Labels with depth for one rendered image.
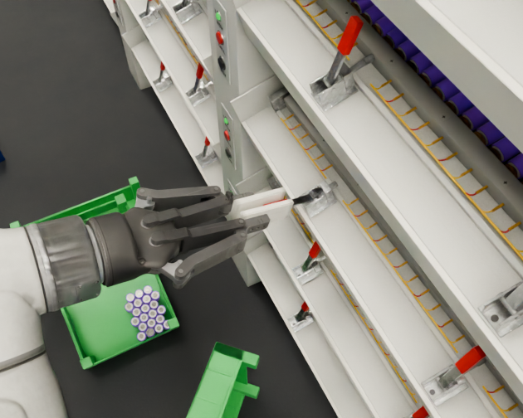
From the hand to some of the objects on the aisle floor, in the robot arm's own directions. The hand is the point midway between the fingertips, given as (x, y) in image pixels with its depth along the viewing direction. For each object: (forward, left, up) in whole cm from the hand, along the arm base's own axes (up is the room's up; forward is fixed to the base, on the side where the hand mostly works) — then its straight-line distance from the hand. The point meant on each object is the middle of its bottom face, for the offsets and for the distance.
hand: (261, 209), depth 68 cm
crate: (-17, +101, -56) cm, 116 cm away
